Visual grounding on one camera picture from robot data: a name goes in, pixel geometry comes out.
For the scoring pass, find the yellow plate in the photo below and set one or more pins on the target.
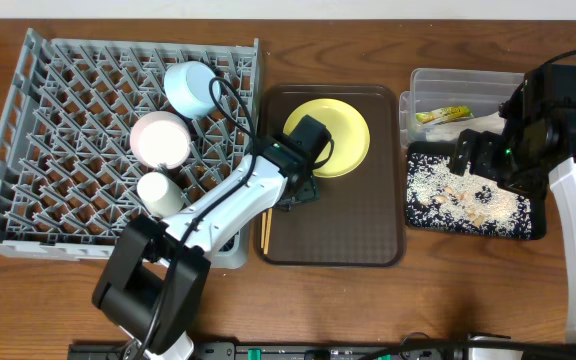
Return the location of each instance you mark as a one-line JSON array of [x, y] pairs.
[[349, 131]]

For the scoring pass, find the wooden chopstick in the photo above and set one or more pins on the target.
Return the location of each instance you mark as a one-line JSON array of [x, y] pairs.
[[264, 221], [267, 231]]

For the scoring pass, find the small white cup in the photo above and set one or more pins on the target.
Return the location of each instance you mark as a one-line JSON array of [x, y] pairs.
[[159, 194]]

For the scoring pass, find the green snack wrapper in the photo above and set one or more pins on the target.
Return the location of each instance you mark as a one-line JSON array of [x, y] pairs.
[[444, 115]]

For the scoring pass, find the dark brown serving tray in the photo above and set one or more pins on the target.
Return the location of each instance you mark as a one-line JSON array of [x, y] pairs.
[[358, 219]]

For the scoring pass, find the pink cup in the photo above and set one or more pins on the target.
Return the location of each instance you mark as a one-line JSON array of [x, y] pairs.
[[160, 139]]

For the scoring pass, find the light blue bowl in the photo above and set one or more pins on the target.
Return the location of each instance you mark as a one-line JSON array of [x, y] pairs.
[[190, 90]]

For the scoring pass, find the clear plastic waste bin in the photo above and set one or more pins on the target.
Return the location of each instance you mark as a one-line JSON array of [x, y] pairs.
[[432, 88]]

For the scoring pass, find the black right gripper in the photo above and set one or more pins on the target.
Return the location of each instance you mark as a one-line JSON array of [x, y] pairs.
[[485, 143]]

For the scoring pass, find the grey dishwasher rack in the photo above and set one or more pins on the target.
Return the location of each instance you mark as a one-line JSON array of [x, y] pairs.
[[67, 175]]

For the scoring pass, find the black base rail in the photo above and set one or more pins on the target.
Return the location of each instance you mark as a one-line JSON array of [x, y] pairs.
[[416, 346]]

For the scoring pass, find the black waste tray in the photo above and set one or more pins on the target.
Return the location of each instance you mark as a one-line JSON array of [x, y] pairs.
[[468, 230]]

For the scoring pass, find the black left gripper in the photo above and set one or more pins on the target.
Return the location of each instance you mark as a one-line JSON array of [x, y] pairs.
[[309, 190]]

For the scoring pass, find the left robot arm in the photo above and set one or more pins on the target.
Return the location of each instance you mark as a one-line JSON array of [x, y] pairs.
[[152, 283]]

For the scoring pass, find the white napkin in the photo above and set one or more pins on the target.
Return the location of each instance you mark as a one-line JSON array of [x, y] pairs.
[[449, 132]]

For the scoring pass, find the pile of rice grains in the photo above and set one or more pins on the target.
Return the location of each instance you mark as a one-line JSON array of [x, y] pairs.
[[468, 200]]

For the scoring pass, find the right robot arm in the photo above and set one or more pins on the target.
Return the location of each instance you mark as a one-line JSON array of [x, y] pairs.
[[562, 183]]

